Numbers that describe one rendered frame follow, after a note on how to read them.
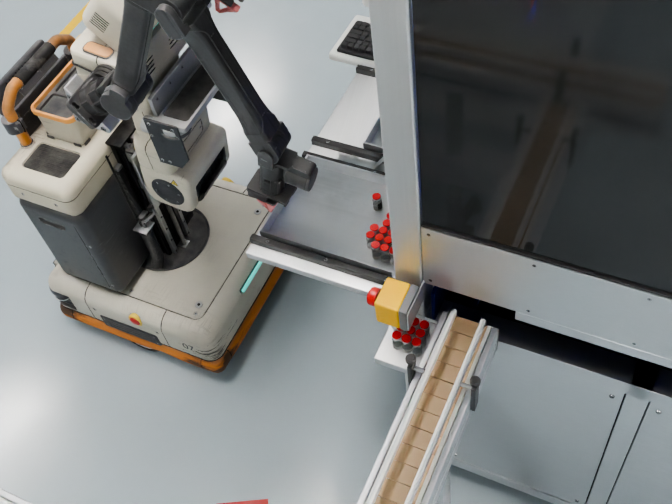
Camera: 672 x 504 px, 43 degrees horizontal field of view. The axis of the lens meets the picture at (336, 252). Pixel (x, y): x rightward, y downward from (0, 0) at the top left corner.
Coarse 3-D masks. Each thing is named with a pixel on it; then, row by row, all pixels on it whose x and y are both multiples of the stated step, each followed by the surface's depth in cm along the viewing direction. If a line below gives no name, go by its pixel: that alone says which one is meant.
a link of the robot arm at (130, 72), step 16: (128, 0) 155; (144, 0) 153; (160, 0) 151; (176, 0) 151; (192, 0) 154; (128, 16) 161; (144, 16) 158; (128, 32) 165; (144, 32) 163; (128, 48) 169; (144, 48) 169; (128, 64) 174; (144, 64) 176; (112, 80) 180; (128, 80) 178; (144, 80) 184; (112, 96) 181; (128, 96) 181; (112, 112) 187; (128, 112) 184
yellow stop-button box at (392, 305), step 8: (392, 280) 174; (384, 288) 173; (392, 288) 173; (400, 288) 173; (408, 288) 173; (416, 288) 172; (384, 296) 172; (392, 296) 172; (400, 296) 172; (408, 296) 172; (376, 304) 172; (384, 304) 171; (392, 304) 171; (400, 304) 171; (408, 304) 170; (376, 312) 174; (384, 312) 173; (392, 312) 171; (400, 312) 170; (384, 320) 175; (392, 320) 174; (400, 320) 172; (400, 328) 175
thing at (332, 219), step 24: (336, 168) 212; (312, 192) 210; (336, 192) 209; (360, 192) 209; (384, 192) 208; (288, 216) 207; (312, 216) 206; (336, 216) 205; (360, 216) 204; (384, 216) 203; (288, 240) 198; (312, 240) 202; (336, 240) 201; (360, 240) 200; (360, 264) 193; (384, 264) 195
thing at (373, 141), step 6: (378, 120) 219; (372, 126) 217; (378, 126) 220; (372, 132) 217; (378, 132) 220; (366, 138) 215; (372, 138) 218; (378, 138) 219; (366, 144) 214; (372, 144) 213; (378, 144) 217; (372, 150) 215; (378, 150) 214
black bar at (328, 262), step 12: (252, 240) 202; (264, 240) 201; (288, 252) 199; (300, 252) 198; (312, 252) 197; (324, 264) 196; (336, 264) 194; (348, 264) 194; (360, 276) 193; (372, 276) 191; (384, 276) 191
